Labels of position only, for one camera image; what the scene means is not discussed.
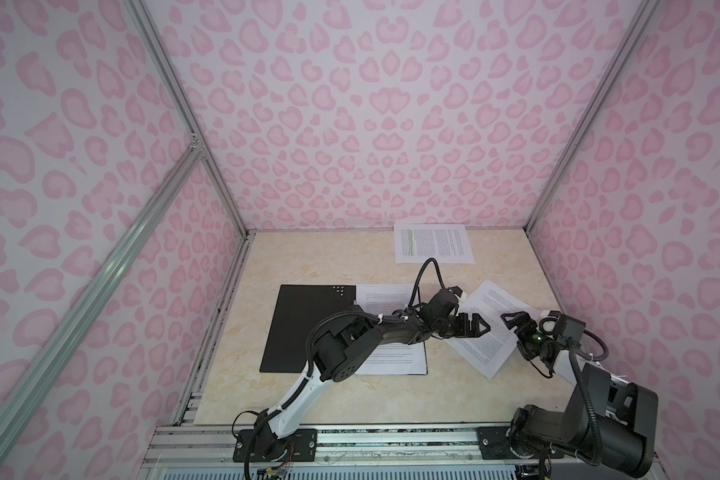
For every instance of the green highlighted paper sheet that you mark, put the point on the green highlighted paper sheet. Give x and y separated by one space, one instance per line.
447 243

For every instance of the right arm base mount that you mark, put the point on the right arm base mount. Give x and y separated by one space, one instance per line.
494 445

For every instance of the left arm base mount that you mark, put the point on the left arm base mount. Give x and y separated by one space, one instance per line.
298 447

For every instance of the left corner aluminium post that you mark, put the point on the left corner aluminium post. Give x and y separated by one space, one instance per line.
147 29

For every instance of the right corner aluminium post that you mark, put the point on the right corner aluminium post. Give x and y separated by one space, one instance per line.
648 11

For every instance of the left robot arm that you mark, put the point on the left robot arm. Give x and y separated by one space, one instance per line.
341 343

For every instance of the corner aluminium post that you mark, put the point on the corner aluminium post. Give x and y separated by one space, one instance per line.
648 11
147 29

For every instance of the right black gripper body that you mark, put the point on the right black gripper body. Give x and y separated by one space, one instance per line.
533 344

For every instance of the left diagonal aluminium strut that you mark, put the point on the left diagonal aluminium strut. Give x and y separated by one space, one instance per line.
36 382

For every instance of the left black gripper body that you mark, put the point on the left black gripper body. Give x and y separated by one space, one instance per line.
446 328

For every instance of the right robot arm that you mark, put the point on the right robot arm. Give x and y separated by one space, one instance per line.
607 421

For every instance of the blue black file folder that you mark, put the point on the blue black file folder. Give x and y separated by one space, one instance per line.
297 310

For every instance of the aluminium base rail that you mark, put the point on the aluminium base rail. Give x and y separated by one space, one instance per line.
361 451

